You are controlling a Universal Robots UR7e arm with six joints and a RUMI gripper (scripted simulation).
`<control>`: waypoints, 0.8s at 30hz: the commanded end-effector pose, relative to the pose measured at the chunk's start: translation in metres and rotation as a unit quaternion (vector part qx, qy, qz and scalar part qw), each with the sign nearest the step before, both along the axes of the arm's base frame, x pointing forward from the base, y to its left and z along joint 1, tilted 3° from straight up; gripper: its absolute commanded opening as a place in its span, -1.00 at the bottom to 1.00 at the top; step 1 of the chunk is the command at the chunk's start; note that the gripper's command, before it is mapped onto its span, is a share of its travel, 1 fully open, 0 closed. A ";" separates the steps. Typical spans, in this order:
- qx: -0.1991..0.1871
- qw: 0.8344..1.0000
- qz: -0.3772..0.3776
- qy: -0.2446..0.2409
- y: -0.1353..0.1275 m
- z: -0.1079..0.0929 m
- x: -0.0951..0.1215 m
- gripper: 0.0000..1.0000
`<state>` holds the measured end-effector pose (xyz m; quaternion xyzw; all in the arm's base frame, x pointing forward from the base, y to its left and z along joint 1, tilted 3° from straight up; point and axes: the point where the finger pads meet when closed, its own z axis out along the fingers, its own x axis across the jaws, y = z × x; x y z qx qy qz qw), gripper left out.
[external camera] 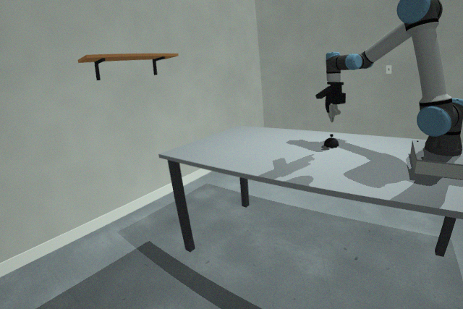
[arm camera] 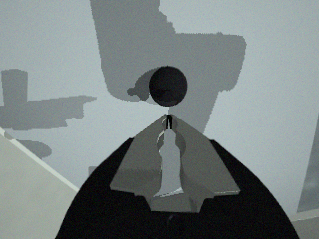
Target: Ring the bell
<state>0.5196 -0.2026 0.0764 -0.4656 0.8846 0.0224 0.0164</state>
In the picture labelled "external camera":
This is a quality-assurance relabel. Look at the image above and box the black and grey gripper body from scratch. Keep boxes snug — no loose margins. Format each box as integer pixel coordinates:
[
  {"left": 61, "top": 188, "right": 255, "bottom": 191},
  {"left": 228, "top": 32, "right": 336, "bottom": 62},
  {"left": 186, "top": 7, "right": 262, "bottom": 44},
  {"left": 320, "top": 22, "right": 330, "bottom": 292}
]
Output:
[{"left": 326, "top": 82, "right": 346, "bottom": 104}]

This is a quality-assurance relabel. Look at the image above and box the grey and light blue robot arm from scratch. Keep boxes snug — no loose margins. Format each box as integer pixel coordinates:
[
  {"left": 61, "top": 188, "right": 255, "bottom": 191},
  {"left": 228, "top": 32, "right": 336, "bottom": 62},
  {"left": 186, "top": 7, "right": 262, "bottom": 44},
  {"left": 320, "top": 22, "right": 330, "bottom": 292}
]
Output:
[{"left": 326, "top": 0, "right": 463, "bottom": 156}]

